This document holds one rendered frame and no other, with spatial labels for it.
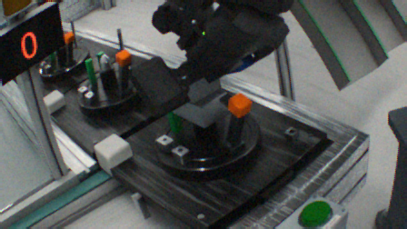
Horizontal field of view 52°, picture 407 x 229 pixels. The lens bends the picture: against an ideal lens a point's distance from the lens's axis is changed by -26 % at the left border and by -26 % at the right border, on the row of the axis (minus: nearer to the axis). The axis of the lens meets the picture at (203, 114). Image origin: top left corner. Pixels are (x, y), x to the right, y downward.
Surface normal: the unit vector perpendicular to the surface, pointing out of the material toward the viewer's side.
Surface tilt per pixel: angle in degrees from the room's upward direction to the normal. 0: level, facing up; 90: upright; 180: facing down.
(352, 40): 45
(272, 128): 0
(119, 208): 0
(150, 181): 0
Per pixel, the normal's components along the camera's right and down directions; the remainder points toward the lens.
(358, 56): 0.23, -0.33
